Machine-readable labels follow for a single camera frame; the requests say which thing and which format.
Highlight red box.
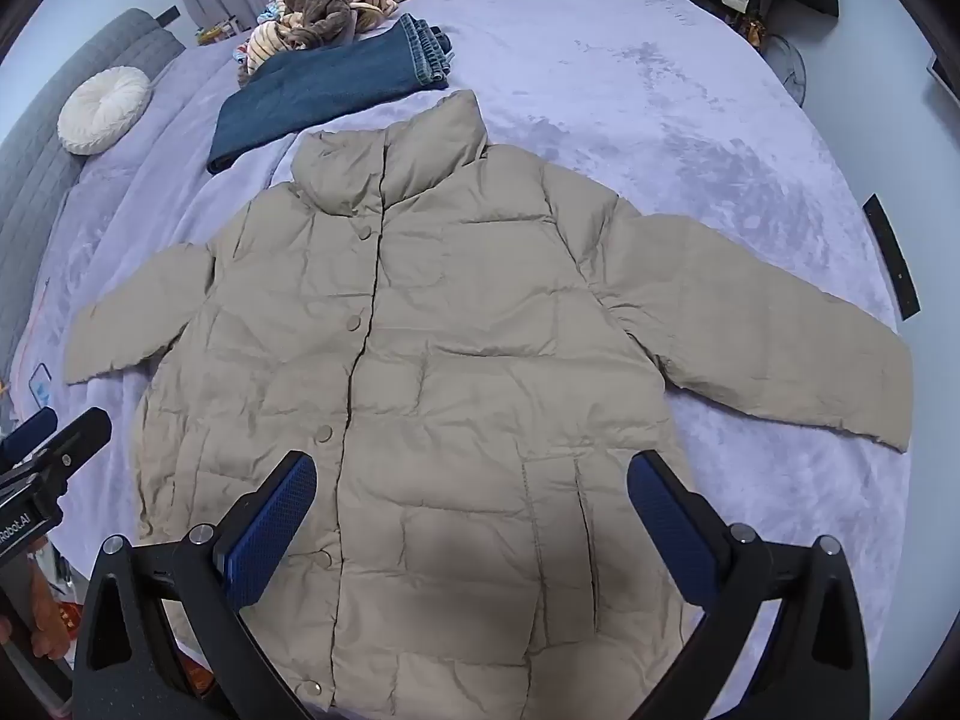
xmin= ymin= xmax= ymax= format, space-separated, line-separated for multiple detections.
xmin=34 ymin=589 xmax=85 ymax=661

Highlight grey padded headboard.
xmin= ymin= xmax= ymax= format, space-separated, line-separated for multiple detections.
xmin=0 ymin=7 xmax=187 ymax=301

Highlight blue denim jeans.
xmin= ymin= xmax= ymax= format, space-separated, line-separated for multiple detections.
xmin=208 ymin=13 xmax=457 ymax=175

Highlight black strip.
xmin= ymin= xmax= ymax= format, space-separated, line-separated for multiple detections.
xmin=862 ymin=193 xmax=922 ymax=320

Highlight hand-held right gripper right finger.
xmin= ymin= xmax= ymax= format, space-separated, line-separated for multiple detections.
xmin=626 ymin=450 xmax=875 ymax=720

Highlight lilac fleece blanket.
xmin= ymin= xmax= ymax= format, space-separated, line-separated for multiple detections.
xmin=0 ymin=0 xmax=912 ymax=720

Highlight white framed board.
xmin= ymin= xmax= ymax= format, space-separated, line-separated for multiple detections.
xmin=928 ymin=52 xmax=960 ymax=102

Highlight white standing fan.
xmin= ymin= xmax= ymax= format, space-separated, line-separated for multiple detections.
xmin=765 ymin=34 xmax=809 ymax=107

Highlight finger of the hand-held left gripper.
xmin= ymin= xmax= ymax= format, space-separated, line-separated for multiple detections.
xmin=0 ymin=408 xmax=59 ymax=466
xmin=0 ymin=406 xmax=113 ymax=500

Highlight round white cushion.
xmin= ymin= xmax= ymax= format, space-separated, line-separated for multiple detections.
xmin=58 ymin=66 xmax=153 ymax=156

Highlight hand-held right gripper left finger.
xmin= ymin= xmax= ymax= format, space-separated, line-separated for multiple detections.
xmin=71 ymin=450 xmax=320 ymax=720

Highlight beige puffer jacket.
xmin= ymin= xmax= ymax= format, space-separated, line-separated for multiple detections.
xmin=64 ymin=88 xmax=914 ymax=720

